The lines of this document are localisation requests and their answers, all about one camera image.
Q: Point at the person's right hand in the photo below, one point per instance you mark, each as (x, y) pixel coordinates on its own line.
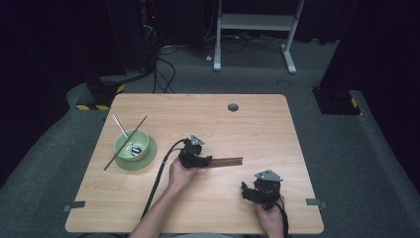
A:
(270, 221)

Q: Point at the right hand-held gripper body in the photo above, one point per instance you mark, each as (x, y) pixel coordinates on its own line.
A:
(269, 190)

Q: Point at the person's left hand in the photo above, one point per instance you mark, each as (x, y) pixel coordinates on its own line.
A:
(180, 175)

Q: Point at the metal spoon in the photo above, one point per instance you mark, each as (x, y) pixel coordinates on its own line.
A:
(119, 125)

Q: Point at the grey tape strip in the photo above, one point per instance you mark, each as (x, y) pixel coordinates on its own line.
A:
(74, 205)
(316, 202)

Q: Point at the green bowl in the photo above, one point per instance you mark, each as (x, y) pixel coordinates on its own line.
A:
(140, 139)

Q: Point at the row of wooden chopsticks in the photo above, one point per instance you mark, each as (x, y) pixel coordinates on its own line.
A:
(228, 162)

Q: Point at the black stand base striped tape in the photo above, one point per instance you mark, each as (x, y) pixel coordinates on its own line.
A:
(99, 95)
(336, 104)

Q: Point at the white metal stand frame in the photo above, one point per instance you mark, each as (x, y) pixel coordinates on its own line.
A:
(256, 22)

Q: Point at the green round plate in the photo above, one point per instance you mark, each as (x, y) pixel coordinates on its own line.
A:
(150, 155)

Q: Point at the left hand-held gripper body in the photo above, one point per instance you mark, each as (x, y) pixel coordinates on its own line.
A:
(189, 153)

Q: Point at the grey round table grommet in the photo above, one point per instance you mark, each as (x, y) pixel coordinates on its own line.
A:
(233, 107)

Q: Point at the single brown wooden chopstick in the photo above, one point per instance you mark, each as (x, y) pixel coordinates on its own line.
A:
(114, 157)

